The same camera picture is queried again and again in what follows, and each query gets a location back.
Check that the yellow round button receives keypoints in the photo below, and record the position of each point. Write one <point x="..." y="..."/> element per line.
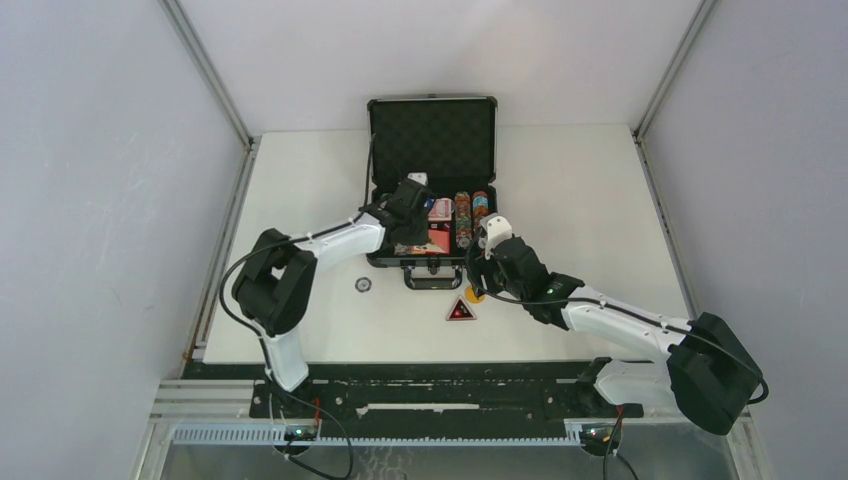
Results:
<point x="472" y="296"/>

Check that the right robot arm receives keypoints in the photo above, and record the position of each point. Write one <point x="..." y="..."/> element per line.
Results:
<point x="712" y="377"/>

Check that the far right chip row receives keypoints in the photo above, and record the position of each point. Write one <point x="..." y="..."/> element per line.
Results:
<point x="480" y="207"/>

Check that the inner right chip row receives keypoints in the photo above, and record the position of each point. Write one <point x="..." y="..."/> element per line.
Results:
<point x="463" y="219"/>

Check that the black mounting base plate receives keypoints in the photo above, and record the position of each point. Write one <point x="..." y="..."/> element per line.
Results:
<point x="479" y="400"/>

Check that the chip row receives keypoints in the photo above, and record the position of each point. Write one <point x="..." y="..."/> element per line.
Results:
<point x="480" y="207"/>
<point x="463" y="219"/>

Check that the right circuit board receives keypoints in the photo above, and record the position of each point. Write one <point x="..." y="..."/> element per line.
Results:
<point x="598" y="434"/>

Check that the poker chip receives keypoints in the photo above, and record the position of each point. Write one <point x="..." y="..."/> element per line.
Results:
<point x="363" y="284"/>

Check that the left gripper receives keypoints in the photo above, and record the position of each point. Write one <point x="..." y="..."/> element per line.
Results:
<point x="422" y="236"/>

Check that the black poker case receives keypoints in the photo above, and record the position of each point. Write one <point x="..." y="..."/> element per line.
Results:
<point x="453" y="140"/>

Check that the left circuit board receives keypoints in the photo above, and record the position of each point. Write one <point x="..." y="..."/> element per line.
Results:
<point x="297" y="434"/>

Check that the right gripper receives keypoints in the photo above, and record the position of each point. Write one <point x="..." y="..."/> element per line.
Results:
<point x="478" y="265"/>

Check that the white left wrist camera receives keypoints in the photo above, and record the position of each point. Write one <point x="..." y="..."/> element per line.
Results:
<point x="419" y="177"/>

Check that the white slotted cable duct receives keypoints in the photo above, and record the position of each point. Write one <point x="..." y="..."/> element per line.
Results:
<point x="266" y="435"/>

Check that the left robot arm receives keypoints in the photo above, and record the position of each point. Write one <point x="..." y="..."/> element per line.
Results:
<point x="268" y="289"/>

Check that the red playing card box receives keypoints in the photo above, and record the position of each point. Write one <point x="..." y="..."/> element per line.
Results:
<point x="438" y="243"/>

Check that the red card deck in case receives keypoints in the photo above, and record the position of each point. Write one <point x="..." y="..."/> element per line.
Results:
<point x="441" y="210"/>

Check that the red triangular dealer button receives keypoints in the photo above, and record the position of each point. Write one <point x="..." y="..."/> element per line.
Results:
<point x="460" y="311"/>

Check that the circuit board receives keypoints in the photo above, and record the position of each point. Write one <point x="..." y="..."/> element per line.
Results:
<point x="598" y="434"/>
<point x="297" y="434"/>

